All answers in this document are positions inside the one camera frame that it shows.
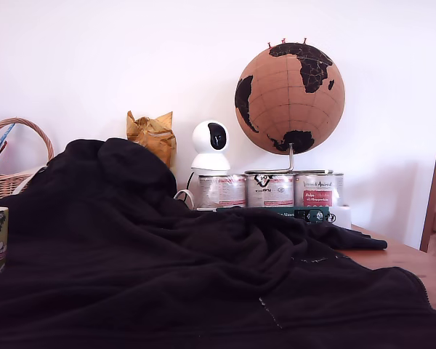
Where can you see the silver tin with black logo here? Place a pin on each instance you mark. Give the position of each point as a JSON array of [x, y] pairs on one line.
[[270, 191]]

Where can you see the cork globe on metal stand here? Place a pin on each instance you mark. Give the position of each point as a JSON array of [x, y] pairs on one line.
[[288, 98]]

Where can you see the dark green book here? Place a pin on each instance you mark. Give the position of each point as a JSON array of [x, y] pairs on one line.
[[309, 213]]

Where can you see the crumpled yellow paper bag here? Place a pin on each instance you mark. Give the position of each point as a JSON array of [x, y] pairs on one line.
[[156, 140]]

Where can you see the silver tin with red label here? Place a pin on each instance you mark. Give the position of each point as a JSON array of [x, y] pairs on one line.
[[221, 191]]

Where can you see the black fleece blanket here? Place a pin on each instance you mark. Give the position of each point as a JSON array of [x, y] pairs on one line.
[[160, 269]]

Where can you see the blue pen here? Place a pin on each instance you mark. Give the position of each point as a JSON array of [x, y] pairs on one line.
[[1, 140]]

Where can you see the silver tin with script lettering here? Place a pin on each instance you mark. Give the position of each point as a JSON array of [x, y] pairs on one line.
[[318, 189]]

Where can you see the white dome security camera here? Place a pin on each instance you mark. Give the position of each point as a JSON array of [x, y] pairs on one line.
[[210, 147]]

